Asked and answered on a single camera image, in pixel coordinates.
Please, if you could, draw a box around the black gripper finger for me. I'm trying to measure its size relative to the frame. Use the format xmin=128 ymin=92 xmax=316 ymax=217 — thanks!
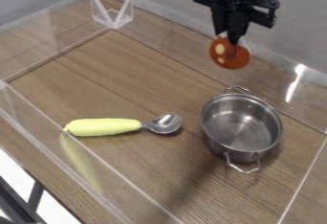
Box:
xmin=227 ymin=11 xmax=251 ymax=45
xmin=210 ymin=6 xmax=227 ymax=34

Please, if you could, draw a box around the spoon with yellow handle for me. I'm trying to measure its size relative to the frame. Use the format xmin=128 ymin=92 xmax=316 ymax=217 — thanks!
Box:
xmin=64 ymin=114 xmax=182 ymax=137

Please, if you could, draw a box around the dark metal table frame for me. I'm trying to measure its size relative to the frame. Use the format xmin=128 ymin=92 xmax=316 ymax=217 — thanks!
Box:
xmin=0 ymin=176 xmax=45 ymax=224

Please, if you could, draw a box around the silver pot with handles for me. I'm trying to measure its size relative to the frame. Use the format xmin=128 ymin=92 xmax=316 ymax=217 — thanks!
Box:
xmin=198 ymin=85 xmax=283 ymax=174

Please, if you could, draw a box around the clear acrylic corner bracket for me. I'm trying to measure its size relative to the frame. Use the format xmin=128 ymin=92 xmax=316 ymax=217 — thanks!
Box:
xmin=90 ymin=0 xmax=133 ymax=30

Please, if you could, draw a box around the clear acrylic enclosure wall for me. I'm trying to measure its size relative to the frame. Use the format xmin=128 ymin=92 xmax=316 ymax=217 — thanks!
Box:
xmin=0 ymin=0 xmax=327 ymax=224

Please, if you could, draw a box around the toy mushroom red cap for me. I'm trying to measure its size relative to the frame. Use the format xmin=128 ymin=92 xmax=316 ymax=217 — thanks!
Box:
xmin=209 ymin=36 xmax=252 ymax=70

